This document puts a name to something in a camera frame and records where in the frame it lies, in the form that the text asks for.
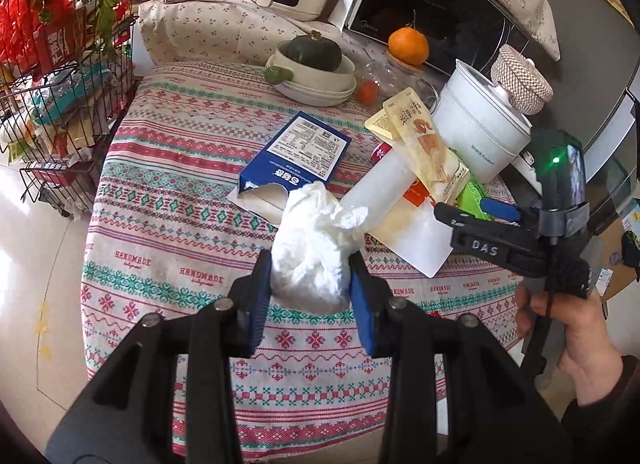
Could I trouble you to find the woven beige basket lid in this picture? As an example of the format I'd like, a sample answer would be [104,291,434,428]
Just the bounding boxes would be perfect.
[490,44,555,115]

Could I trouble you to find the yellow flat snack packet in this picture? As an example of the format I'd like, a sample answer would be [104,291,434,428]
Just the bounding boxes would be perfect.
[364,107,401,142]

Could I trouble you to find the person's right hand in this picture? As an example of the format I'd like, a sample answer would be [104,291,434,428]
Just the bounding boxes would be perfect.
[515,281,626,407]

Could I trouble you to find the small orange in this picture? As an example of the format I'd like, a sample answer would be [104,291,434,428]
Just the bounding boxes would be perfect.
[356,80,380,106]

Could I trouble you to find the cardboard sheet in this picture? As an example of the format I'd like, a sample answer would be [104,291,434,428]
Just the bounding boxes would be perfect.
[367,189,453,278]

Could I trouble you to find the clear glass jar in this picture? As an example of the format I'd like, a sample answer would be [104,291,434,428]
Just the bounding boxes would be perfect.
[357,57,436,105]

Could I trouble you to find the white cylindrical bottle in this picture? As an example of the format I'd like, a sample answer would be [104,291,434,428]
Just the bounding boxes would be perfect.
[340,149,426,215]

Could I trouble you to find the black wire rack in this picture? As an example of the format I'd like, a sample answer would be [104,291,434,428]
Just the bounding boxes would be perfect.
[0,0,141,220]

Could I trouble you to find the stack of cream plates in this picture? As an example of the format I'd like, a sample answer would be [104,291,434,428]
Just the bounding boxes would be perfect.
[272,75,358,106]

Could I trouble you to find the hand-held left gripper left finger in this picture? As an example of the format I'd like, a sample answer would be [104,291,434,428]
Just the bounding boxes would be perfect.
[45,249,273,464]

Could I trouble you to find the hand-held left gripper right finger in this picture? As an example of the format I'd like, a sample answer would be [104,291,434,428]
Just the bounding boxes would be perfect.
[347,251,573,464]

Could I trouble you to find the blue cardboard box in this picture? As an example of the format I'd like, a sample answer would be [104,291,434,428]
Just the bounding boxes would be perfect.
[227,112,352,225]

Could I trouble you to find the white electric cooking pot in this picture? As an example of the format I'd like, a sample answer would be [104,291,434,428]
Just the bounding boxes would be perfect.
[432,59,548,195]

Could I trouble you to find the large orange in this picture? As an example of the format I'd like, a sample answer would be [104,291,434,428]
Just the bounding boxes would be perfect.
[387,27,430,66]

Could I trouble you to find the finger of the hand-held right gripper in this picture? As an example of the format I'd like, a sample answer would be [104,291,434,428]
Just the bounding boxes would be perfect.
[480,198,540,226]
[434,201,548,280]

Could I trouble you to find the green snack packet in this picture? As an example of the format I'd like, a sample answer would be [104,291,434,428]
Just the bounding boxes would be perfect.
[455,179,493,220]

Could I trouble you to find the pale yellow long snack packet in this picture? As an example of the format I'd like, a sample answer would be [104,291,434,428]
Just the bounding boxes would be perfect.
[382,87,471,202]

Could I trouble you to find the white tissue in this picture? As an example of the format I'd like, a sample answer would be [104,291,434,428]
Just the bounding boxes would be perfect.
[270,181,371,312]

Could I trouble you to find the grey refrigerator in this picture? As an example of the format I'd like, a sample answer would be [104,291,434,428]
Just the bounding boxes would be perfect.
[530,0,640,180]

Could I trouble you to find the dark green pumpkin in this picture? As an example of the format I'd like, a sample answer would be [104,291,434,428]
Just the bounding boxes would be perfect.
[285,30,343,72]

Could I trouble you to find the red plastic bags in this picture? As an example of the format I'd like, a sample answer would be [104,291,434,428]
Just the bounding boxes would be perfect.
[0,0,81,75]

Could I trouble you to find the small green fruit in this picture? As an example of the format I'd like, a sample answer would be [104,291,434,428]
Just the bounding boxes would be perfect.
[264,66,296,86]

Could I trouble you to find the cherry print beige cloth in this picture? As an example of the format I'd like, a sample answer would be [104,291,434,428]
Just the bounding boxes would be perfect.
[137,0,351,68]

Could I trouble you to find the red drink can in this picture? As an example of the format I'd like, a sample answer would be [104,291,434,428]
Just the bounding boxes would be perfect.
[371,141,396,165]

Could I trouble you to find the brown cardboard box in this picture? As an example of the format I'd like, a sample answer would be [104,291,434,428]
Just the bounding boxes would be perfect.
[595,199,640,300]

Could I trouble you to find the person's right forearm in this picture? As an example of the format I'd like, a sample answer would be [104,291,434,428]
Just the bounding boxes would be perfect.
[560,354,640,464]

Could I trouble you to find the red green patterned tablecloth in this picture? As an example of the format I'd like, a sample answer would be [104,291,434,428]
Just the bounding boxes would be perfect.
[80,62,526,460]

